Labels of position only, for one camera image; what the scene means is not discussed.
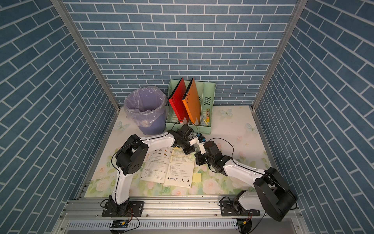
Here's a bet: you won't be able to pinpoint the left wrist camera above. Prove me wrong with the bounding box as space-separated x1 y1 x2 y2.
189 133 206 146

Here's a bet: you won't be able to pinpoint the green file organizer rack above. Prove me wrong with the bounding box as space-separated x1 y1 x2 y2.
166 78 216 134

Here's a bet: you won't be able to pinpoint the yellow sticky note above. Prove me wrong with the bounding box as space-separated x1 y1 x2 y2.
192 173 202 183

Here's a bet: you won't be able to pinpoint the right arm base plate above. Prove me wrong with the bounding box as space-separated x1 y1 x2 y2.
218 200 261 216

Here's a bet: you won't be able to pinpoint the orange folder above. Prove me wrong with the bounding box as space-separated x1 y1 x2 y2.
182 78 201 125

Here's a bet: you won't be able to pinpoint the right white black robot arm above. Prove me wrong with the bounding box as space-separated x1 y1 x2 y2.
195 140 297 221

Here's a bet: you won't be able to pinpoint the small black circuit board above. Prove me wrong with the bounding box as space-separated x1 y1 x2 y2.
110 220 129 229

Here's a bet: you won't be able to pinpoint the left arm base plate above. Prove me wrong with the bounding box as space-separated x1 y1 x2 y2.
101 200 145 217

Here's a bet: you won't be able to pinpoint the English textbook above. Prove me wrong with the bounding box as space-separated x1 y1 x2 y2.
140 147 196 188

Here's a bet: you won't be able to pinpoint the purple trash bin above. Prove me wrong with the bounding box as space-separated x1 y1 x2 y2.
124 86 167 135

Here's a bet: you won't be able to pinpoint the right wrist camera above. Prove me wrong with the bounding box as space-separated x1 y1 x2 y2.
198 142 206 155

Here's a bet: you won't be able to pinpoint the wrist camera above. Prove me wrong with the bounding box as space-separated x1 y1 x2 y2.
198 142 206 155
189 133 206 146

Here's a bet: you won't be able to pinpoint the pens in organizer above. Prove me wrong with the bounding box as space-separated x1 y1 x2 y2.
201 109 210 126

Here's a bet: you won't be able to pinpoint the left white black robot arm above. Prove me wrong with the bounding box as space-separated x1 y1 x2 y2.
109 124 200 205

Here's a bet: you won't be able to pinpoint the red folder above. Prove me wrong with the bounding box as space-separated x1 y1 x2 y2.
168 78 190 122

